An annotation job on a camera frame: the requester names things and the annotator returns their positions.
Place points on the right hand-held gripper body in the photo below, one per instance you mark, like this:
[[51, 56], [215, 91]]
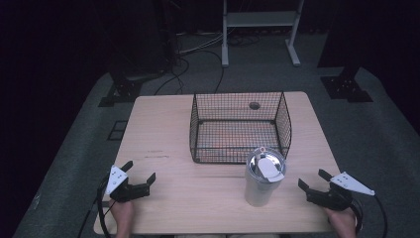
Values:
[[336, 193]]

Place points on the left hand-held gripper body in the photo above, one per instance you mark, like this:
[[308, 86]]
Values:
[[124, 187]]

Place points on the silver tumbler with lid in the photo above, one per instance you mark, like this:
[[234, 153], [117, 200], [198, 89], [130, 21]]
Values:
[[262, 178]]

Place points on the person's left hand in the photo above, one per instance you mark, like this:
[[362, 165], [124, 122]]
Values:
[[123, 216]]

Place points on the person's right hand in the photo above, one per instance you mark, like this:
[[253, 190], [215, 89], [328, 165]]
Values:
[[342, 222]]

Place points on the black stand base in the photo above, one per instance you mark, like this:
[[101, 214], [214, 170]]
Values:
[[124, 91], [345, 87]]

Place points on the black grommet in table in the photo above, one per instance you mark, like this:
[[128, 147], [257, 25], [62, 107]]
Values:
[[254, 105]]

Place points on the white metal stand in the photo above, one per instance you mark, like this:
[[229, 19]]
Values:
[[261, 19]]

